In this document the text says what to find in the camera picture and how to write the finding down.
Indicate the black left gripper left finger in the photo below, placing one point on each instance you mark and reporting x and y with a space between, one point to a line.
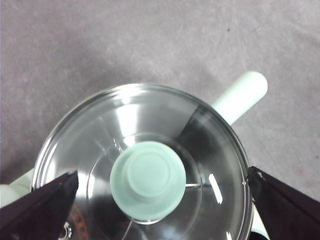
37 215

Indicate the glass lid with green knob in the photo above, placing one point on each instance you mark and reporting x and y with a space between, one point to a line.
147 180

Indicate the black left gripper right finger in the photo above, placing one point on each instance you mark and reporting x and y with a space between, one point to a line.
287 212

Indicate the mint green steamer pot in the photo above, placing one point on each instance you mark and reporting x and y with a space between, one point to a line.
240 97

